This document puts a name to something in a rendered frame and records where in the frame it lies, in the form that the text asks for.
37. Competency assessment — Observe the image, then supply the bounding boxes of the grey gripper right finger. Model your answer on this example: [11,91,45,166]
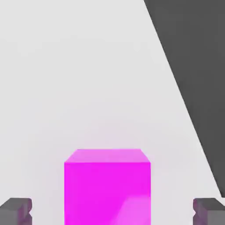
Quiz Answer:
[192,197,225,225]

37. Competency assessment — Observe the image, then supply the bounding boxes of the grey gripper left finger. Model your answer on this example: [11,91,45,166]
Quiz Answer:
[0,197,33,225]

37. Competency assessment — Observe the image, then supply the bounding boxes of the small magenta cube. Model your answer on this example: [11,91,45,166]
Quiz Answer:
[64,149,152,225]

